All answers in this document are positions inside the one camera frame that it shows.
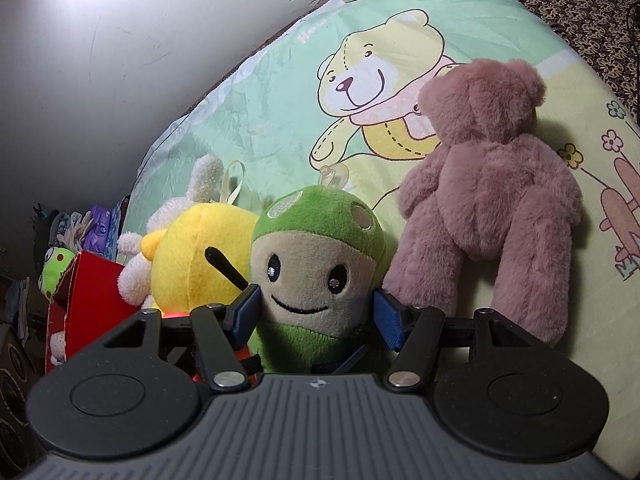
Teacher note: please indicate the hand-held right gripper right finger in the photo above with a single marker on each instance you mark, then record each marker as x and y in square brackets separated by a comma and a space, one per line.
[387, 321]

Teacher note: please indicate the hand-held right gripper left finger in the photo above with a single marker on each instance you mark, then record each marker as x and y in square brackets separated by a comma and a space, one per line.
[246, 311]

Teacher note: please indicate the green mushroom plush toy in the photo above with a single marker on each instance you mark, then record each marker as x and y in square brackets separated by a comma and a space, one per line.
[315, 280]

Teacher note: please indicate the yellow bee plush toy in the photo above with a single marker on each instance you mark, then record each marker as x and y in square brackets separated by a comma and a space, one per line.
[192, 255]

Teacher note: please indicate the clear suction cup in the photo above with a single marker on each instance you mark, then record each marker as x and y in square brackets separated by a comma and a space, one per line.
[334, 176]

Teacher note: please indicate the pink teddy bear plush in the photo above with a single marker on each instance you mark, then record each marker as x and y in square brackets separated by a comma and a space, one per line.
[487, 195]

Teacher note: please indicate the purple patterned packet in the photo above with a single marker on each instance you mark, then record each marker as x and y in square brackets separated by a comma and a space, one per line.
[102, 230]

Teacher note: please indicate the red cardboard box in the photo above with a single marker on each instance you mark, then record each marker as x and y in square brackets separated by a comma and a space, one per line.
[75, 305]

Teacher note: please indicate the green frog plush toy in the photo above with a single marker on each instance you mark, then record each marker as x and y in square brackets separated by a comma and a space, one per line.
[54, 266]

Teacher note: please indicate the bear print bed sheet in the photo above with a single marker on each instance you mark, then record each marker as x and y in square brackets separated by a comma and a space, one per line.
[300, 110]

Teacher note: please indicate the brown floral blanket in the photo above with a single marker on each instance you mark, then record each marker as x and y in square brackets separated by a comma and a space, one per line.
[585, 25]

